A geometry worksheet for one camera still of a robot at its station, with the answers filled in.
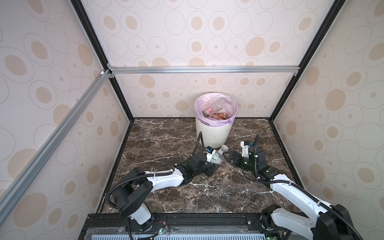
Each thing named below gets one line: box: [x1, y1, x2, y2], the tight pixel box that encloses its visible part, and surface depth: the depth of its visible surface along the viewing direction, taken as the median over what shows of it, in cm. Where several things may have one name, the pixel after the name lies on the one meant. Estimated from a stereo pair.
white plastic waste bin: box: [194, 106, 239, 149], surface depth 92 cm
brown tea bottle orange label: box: [212, 112, 229, 120], surface depth 99 cm
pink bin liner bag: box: [194, 92, 239, 127], surface depth 94 cm
